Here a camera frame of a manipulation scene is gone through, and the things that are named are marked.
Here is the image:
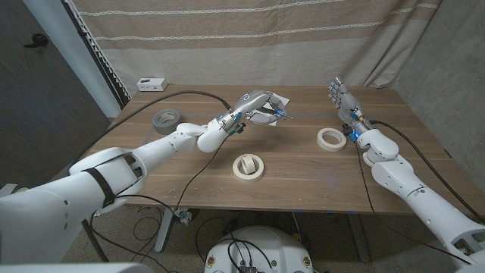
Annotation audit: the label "beige striped curtain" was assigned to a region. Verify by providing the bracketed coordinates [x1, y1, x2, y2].
[71, 0, 443, 96]

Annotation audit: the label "medium beige masking tape roll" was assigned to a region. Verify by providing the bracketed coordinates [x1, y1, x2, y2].
[316, 127, 347, 152]

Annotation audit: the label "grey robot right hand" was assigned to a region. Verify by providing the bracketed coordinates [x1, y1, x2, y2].
[328, 77, 371, 136]

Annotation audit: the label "crumpled blue white wad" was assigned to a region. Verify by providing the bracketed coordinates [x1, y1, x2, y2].
[174, 207, 193, 227]

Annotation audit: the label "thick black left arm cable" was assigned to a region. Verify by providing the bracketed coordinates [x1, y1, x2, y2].
[75, 89, 233, 164]

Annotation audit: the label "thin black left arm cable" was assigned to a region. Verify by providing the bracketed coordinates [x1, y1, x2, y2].
[113, 133, 231, 213]

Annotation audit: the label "black torso cable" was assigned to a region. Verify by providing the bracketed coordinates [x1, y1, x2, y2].
[223, 238, 274, 272]

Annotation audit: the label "grey duct tape roll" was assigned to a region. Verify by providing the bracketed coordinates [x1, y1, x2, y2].
[152, 108, 182, 136]

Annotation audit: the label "white tissue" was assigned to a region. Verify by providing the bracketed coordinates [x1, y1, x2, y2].
[261, 92, 290, 128]

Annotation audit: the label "large beige masking tape roll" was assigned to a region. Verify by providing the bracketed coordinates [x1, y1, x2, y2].
[232, 153, 265, 182]

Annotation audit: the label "orange grey handled scissors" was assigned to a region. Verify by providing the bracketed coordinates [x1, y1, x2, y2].
[261, 105, 294, 121]

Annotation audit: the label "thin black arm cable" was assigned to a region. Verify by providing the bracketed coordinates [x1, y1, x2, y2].
[113, 133, 231, 213]
[354, 142, 473, 265]

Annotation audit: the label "white floor platform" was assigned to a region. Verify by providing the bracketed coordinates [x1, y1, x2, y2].
[0, 184, 20, 198]

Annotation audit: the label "white door frame post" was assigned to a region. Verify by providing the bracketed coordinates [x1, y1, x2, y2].
[22, 0, 123, 119]

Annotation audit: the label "black white zigzag rail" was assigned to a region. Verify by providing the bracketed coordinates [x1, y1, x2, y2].
[62, 0, 133, 109]

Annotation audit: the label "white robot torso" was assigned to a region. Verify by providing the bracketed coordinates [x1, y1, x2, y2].
[204, 226, 314, 273]

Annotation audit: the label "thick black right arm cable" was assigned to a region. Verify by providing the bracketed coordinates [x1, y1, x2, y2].
[369, 120, 485, 223]

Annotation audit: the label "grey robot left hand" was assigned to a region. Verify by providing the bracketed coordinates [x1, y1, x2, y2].
[217, 89, 287, 134]

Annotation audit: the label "white power strip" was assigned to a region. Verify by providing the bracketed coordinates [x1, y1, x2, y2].
[136, 77, 168, 93]

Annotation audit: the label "small beige masking tape roll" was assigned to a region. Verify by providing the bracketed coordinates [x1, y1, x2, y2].
[240, 154, 257, 175]

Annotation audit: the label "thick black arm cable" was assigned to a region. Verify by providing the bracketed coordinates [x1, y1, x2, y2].
[369, 120, 485, 223]
[75, 89, 233, 164]

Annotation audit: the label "grey table leg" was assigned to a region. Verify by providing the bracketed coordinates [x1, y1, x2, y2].
[347, 214, 371, 263]

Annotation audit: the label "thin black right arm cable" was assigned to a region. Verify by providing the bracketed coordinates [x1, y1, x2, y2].
[354, 142, 473, 265]

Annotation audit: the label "black door handle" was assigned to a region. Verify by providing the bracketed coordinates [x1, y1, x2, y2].
[23, 33, 49, 49]

